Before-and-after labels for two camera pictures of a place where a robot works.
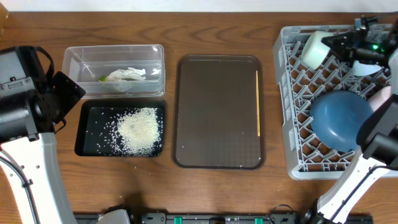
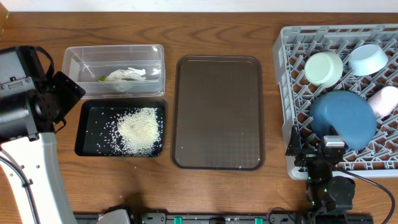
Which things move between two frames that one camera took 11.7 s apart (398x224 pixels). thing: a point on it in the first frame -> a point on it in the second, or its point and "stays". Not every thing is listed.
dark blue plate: (335, 117) stays
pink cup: (380, 97) stays
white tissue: (129, 74) stays
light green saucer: (314, 50) -> (323, 68)
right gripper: (352, 50) -> (307, 154)
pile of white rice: (139, 130) stays
